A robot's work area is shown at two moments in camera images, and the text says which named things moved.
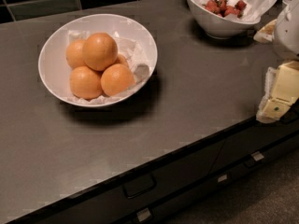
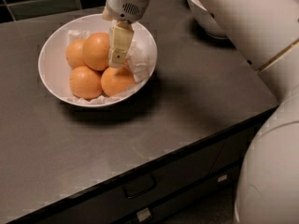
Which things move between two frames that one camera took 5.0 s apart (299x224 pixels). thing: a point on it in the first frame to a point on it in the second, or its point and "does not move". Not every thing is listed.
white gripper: (288, 28) to (125, 6)
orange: (85, 83) does not move
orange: (75, 53) does not move
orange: (100, 50) does not move
